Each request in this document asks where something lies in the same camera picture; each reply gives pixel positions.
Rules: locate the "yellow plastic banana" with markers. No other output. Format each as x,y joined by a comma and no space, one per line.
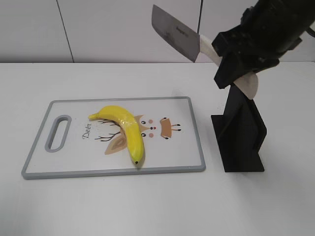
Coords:
126,121

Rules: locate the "white grey-rimmed cutting board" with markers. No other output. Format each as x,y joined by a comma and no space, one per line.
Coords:
68,144

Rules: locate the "black knife stand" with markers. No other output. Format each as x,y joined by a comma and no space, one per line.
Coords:
240,132

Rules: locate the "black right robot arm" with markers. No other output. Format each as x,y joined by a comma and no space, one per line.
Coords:
281,10

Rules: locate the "cleaver with white handle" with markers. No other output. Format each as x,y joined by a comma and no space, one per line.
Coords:
190,44

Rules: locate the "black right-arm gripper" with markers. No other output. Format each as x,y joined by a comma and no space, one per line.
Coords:
250,48

